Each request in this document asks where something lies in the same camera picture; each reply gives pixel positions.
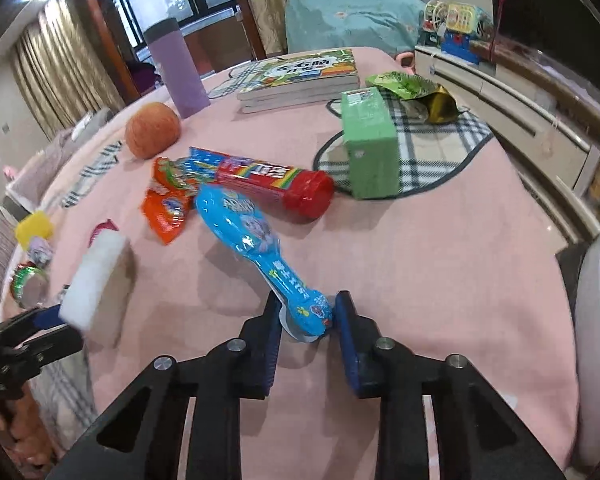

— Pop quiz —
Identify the purple foil wrapper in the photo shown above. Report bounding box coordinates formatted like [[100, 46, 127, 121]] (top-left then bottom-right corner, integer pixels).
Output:
[[27, 237, 54, 267]]

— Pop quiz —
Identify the person's left hand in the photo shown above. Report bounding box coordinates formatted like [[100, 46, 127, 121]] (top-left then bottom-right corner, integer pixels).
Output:
[[0, 394, 53, 467]]

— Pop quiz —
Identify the green white toy basket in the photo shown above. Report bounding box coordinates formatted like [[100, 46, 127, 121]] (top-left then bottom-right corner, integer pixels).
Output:
[[419, 0, 451, 47]]

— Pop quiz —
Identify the orange snack packet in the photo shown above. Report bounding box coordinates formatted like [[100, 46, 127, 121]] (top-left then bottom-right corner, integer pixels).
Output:
[[141, 187, 203, 246]]

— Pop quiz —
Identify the wooden framed balcony door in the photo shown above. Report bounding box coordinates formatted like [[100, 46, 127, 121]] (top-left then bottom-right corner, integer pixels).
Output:
[[85, 0, 268, 97]]

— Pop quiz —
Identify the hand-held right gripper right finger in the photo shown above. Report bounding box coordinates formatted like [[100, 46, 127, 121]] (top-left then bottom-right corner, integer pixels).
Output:
[[334, 290, 568, 480]]

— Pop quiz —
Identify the teal cloth furniture cover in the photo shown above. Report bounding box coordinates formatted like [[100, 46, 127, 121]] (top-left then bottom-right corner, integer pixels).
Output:
[[285, 0, 431, 58]]

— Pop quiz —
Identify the yellow sponge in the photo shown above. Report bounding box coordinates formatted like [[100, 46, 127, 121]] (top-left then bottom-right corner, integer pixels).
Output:
[[15, 211, 54, 251]]

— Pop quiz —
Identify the beige patterned curtain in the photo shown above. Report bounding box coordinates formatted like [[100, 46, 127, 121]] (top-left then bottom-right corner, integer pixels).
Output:
[[7, 7, 126, 141]]

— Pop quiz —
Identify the light blue toy package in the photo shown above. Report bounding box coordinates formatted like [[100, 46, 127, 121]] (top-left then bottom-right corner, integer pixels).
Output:
[[195, 184, 336, 343]]

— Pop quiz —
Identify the red orange apple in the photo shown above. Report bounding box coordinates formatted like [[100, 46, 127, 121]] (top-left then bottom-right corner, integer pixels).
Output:
[[125, 102, 182, 161]]

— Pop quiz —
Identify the green snack bag gold lining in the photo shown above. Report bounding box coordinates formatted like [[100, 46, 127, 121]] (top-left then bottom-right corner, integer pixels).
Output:
[[365, 72, 473, 123]]

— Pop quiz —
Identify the yellow blue toy cash register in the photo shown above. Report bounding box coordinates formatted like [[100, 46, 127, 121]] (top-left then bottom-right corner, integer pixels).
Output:
[[440, 2, 492, 64]]

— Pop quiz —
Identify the pink sofa cushion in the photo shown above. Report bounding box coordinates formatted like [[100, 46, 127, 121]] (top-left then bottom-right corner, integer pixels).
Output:
[[2, 110, 116, 196]]

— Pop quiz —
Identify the purple water bottle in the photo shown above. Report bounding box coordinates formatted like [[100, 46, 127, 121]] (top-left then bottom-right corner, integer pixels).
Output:
[[143, 17, 212, 120]]

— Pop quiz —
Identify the green cover picture book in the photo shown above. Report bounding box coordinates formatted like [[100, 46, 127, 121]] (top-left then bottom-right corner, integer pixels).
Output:
[[236, 49, 361, 93]]

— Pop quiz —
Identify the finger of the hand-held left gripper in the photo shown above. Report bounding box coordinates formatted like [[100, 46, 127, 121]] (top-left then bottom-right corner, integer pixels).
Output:
[[0, 305, 66, 341], [0, 325, 84, 368]]

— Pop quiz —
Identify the white television cabinet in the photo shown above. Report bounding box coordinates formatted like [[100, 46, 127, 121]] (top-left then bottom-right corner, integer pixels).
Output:
[[414, 45, 600, 241]]

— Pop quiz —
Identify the green carton box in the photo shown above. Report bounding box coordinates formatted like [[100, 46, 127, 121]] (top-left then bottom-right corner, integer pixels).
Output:
[[341, 87, 401, 200]]

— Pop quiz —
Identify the dark purple cloth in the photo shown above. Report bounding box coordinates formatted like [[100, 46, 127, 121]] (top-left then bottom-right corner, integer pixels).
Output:
[[129, 62, 162, 95]]

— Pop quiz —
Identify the red green candy wrapper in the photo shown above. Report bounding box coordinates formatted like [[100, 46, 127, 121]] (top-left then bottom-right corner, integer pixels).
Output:
[[152, 156, 203, 196]]

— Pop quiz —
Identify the red candy tube rainbow label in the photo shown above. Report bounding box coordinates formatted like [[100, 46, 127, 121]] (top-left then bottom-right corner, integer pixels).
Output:
[[190, 147, 336, 223]]

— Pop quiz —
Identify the green red can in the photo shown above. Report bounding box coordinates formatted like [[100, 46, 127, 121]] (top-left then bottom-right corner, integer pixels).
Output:
[[11, 265, 49, 309]]

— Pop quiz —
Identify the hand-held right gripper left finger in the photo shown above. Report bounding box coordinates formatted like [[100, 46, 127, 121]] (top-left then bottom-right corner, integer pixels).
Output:
[[45, 291, 285, 480]]

